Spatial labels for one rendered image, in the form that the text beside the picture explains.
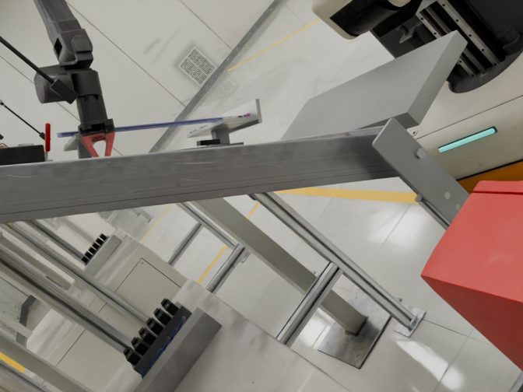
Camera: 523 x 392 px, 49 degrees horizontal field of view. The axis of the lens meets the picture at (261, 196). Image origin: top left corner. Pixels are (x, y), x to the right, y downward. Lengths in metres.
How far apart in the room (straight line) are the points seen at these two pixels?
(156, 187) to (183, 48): 8.54
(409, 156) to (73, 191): 0.42
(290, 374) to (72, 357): 1.48
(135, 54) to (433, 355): 7.87
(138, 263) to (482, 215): 1.81
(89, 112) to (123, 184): 0.59
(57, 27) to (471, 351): 1.21
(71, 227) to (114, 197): 4.99
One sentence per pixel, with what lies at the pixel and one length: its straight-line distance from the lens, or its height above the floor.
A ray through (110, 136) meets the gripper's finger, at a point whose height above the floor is 0.98.
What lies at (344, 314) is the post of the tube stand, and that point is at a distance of 1.85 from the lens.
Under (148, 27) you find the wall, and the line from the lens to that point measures 9.16.
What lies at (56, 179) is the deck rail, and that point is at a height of 1.02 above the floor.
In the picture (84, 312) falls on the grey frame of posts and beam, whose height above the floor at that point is 0.77.
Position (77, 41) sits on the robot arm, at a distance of 1.28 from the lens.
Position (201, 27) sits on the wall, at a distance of 9.35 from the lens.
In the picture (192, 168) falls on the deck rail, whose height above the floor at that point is 0.91.
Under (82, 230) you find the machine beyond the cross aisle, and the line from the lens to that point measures 5.71.
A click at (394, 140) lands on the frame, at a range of 0.76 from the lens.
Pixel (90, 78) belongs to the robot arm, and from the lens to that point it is 1.26.
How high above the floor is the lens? 1.03
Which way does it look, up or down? 17 degrees down
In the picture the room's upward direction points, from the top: 49 degrees counter-clockwise
